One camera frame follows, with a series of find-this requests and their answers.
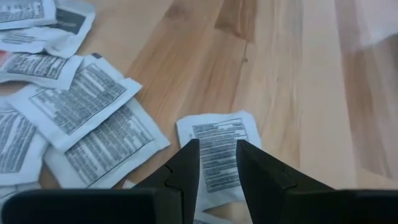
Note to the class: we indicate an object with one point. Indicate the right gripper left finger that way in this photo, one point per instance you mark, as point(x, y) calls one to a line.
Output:
point(140, 205)

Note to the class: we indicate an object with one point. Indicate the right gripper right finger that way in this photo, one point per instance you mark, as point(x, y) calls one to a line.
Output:
point(295, 202)

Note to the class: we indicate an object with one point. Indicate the square white printed packet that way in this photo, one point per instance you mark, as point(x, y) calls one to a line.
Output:
point(217, 133)
point(15, 143)
point(21, 12)
point(109, 149)
point(77, 99)
point(65, 25)

